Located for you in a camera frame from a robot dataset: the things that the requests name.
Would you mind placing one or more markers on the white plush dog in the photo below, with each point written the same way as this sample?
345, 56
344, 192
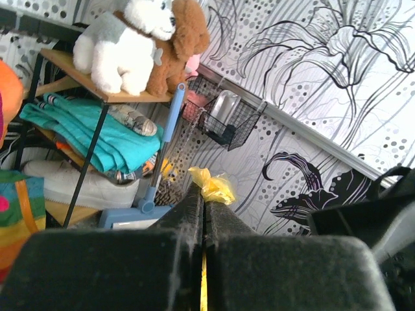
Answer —
118, 49

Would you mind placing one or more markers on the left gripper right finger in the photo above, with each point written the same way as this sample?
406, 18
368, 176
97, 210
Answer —
247, 271

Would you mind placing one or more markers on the silver foil pouch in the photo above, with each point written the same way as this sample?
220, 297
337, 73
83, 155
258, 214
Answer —
225, 105

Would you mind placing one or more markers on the blue handled mop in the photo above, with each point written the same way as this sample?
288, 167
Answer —
146, 209

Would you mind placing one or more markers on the yellow trash bag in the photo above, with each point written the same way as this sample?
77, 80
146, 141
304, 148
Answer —
213, 189

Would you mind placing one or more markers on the orange plush toy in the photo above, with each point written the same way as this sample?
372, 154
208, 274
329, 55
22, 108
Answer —
11, 97

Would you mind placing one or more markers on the wooden shelf rack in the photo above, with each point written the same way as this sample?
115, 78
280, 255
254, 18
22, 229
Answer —
81, 120

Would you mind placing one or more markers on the yellow plush duck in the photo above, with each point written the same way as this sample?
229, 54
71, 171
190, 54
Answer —
169, 171

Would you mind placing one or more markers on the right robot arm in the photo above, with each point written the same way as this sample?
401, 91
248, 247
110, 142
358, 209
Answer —
384, 221

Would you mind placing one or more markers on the brown teddy bear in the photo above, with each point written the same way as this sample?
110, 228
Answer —
191, 37

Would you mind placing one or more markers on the black wire basket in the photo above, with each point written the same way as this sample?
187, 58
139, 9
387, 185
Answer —
202, 96

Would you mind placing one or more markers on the rainbow striped cloth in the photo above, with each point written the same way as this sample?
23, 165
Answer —
22, 214

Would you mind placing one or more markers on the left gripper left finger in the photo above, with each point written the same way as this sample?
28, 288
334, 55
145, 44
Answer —
158, 268

